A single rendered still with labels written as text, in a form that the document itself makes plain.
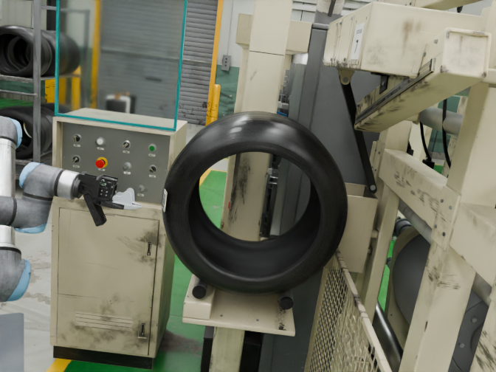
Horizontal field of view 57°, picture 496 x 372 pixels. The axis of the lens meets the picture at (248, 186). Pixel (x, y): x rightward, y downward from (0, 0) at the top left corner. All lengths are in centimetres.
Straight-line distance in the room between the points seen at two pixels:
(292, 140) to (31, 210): 83
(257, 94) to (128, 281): 118
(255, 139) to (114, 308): 142
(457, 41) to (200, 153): 71
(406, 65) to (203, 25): 969
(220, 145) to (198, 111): 944
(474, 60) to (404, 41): 15
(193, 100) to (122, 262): 861
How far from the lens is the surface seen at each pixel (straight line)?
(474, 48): 106
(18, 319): 196
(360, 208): 174
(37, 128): 489
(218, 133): 134
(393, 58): 110
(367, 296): 191
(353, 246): 179
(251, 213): 178
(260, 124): 134
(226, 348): 205
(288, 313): 166
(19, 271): 179
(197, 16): 1073
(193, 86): 1074
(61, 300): 254
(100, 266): 239
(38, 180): 157
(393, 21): 111
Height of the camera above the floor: 163
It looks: 15 degrees down
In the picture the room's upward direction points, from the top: 8 degrees clockwise
